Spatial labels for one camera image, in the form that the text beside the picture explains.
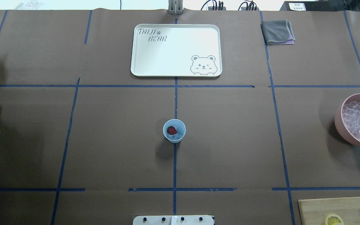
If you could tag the red strawberry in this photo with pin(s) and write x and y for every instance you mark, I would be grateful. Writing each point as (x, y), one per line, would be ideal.
(171, 130)

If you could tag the light blue plastic cup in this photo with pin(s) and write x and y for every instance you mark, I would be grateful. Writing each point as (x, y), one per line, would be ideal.
(180, 127)

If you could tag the white bear serving tray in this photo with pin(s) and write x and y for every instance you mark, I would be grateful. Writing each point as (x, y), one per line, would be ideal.
(176, 50)

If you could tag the grey folded cloth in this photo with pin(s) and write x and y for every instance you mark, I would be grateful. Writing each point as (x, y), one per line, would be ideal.
(278, 32)

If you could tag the wooden cutting board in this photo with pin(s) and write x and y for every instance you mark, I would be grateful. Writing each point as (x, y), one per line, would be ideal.
(315, 211)

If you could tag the lemon slices stack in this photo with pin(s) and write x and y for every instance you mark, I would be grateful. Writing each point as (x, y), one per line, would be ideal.
(333, 219)

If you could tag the aluminium frame post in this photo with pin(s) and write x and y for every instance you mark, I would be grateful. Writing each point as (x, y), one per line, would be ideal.
(175, 7)

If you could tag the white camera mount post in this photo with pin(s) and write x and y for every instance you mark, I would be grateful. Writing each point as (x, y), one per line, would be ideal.
(174, 220)

